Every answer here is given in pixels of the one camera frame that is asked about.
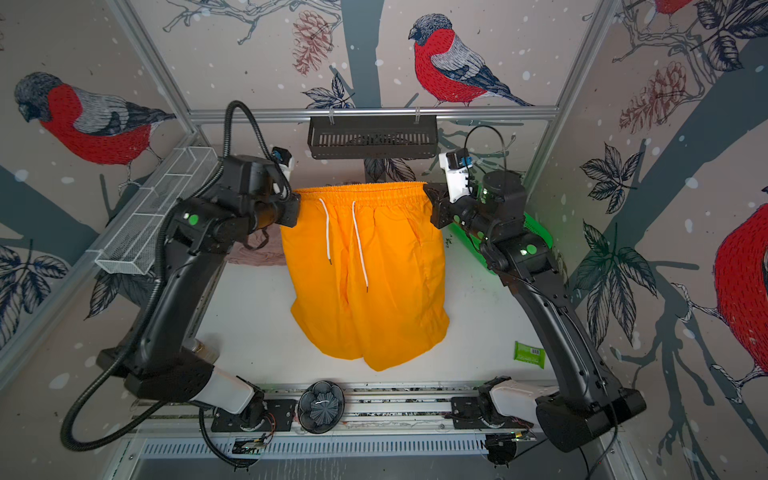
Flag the pink shorts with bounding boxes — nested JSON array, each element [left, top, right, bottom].
[[226, 225, 286, 267]]

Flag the orange shorts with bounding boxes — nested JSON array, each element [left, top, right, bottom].
[[281, 182, 450, 371]]

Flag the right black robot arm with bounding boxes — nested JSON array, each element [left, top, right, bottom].
[[423, 171, 647, 452]]

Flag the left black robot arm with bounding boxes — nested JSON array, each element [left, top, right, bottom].
[[60, 147, 300, 452]]

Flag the green plastic basket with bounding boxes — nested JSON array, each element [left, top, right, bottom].
[[444, 212, 554, 269]]

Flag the green snack packet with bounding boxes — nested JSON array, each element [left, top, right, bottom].
[[513, 341, 546, 369]]

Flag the clear jar with contents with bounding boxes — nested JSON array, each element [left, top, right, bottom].
[[183, 338, 219, 364]]

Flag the black round fan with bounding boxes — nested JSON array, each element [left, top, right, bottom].
[[297, 380, 346, 434]]

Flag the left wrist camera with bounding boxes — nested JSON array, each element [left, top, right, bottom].
[[271, 146, 296, 180]]

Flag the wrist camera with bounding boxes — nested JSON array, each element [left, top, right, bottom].
[[271, 146, 296, 180], [438, 148, 472, 203]]

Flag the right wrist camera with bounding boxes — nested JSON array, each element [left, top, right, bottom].
[[438, 148, 472, 203]]

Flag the black hanging wire basket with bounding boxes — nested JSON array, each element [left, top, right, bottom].
[[307, 115, 439, 160]]

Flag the horizontal aluminium frame bar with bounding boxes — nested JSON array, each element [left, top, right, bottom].
[[188, 106, 559, 125]]

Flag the white mesh wall shelf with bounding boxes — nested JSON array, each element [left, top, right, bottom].
[[95, 146, 217, 275]]

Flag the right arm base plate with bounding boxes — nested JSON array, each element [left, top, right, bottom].
[[445, 397, 534, 430]]

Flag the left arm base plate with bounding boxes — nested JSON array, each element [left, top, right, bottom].
[[211, 399, 297, 433]]

